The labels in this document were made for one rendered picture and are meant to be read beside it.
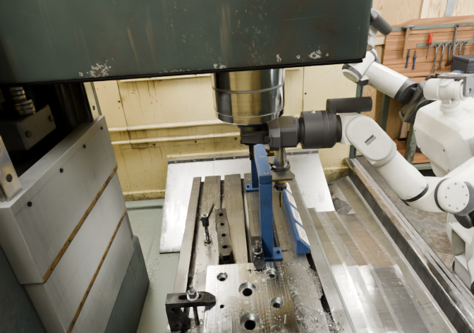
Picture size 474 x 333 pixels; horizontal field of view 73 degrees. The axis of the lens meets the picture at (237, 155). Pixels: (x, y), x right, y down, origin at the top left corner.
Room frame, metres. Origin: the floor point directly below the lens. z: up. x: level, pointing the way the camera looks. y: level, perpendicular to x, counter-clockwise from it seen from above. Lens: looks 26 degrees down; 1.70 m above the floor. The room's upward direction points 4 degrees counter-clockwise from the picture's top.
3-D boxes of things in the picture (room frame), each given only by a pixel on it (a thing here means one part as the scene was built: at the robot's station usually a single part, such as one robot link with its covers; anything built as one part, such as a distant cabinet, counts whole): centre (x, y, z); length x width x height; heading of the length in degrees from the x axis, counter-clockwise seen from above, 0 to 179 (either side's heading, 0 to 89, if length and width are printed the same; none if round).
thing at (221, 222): (0.92, 0.07, 0.93); 0.26 x 0.05 x 0.06; 5
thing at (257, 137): (0.66, -0.04, 1.42); 0.06 x 0.02 x 0.03; 86
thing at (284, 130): (0.69, -0.14, 1.42); 0.13 x 0.12 x 0.10; 176
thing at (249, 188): (1.28, -0.08, 1.05); 0.10 x 0.05 x 0.30; 90
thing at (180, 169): (1.35, -0.04, 0.75); 0.89 x 0.70 x 0.26; 90
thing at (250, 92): (0.70, -0.04, 1.53); 0.16 x 0.16 x 0.12
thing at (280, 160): (0.90, -0.14, 1.26); 0.04 x 0.04 x 0.07
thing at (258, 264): (0.75, -0.04, 0.97); 0.13 x 0.03 x 0.15; 0
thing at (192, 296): (0.60, 0.15, 0.97); 0.13 x 0.03 x 0.15; 90
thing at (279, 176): (0.84, -0.14, 1.21); 0.07 x 0.05 x 0.01; 90
